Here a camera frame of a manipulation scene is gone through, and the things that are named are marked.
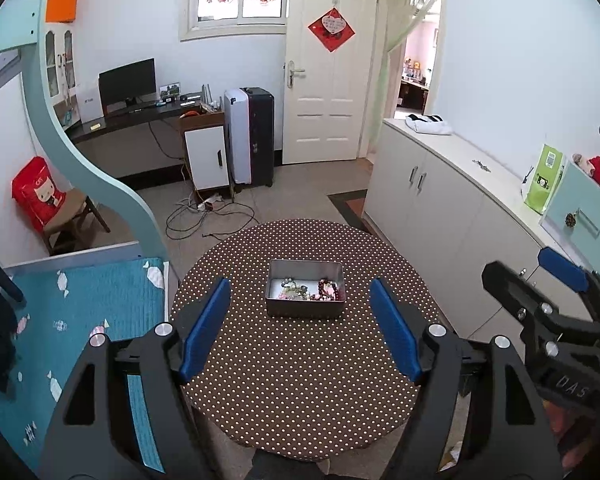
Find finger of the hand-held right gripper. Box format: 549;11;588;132
537;247;600;336
481;260;563;356

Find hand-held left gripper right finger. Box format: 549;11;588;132
369;277;566;480

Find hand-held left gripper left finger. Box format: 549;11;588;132
37;276;232;480

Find dark red bead bracelet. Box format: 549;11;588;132
318;277;342;302

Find grey metal tin box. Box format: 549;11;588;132
264;259;346;319

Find mixed jewelry pile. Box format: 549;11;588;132
275;276;321;302

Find pale teal panel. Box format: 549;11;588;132
539;162;600;274

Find green paper bag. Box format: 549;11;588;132
521;143;567;214

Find red plush toy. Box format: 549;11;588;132
574;152;600;187

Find brown polka dot tablecloth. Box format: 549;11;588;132
171;218;449;464

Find white sideboard cabinet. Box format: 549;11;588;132
362;117;600;347

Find teal candy print blanket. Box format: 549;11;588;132
0;257;169;477

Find dark door mat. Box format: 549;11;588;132
327;189;376;234

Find white under-desk cabinet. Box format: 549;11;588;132
183;125;231;197

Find wooden chair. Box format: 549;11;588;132
42;189;112;256

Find white folded cloth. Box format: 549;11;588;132
405;114;454;136

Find black white suitcase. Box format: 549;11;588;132
223;87;276;189

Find red printed bag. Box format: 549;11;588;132
11;156;66;234

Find dark wooden desk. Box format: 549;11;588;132
64;100;227;182

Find white panel door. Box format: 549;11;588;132
281;0;381;166

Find white box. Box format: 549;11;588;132
77;91;104;124

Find black computer monitor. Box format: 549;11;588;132
98;58;157;114

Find pale green door curtain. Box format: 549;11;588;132
370;0;442;161

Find white glass-door cabinet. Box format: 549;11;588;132
44;29;81;112

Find white framed window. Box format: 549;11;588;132
179;0;292;43

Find red diamond door decoration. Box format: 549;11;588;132
307;6;357;54

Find floor cables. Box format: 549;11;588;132
165;194;259;241

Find silver door handle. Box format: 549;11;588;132
284;60;306;90

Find teal white bed frame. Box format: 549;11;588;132
0;0;181;322

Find orange wall box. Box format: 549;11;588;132
46;0;80;24

